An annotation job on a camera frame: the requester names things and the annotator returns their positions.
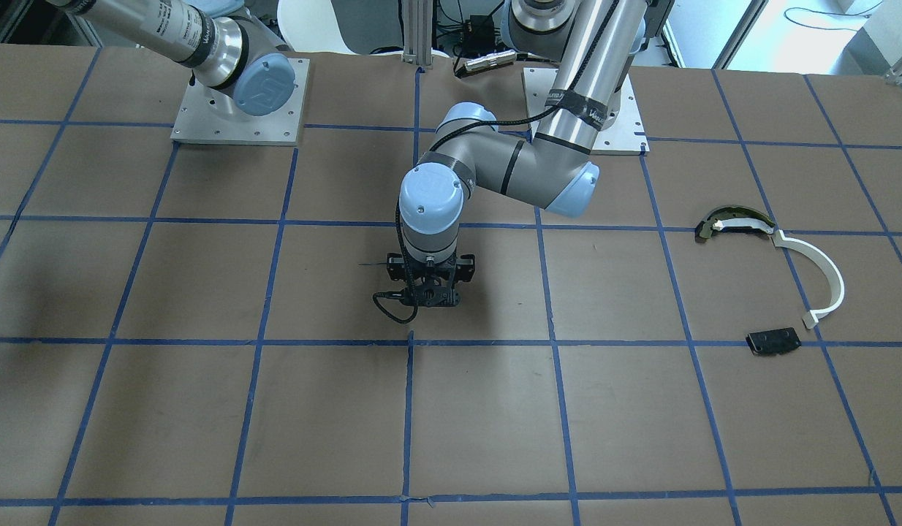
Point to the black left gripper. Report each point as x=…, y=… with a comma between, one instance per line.
x=396, y=267

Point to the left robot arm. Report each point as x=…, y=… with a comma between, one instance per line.
x=593, y=43

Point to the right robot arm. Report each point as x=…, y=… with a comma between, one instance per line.
x=228, y=49

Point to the white plastic chair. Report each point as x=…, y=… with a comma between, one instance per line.
x=348, y=27

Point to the dark green brake shoe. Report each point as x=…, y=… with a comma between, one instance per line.
x=734, y=218

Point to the black flat plastic part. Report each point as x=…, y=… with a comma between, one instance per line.
x=773, y=342

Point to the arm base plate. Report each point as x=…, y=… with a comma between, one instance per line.
x=626, y=135
x=207, y=117

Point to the aluminium frame post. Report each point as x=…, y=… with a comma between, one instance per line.
x=417, y=32

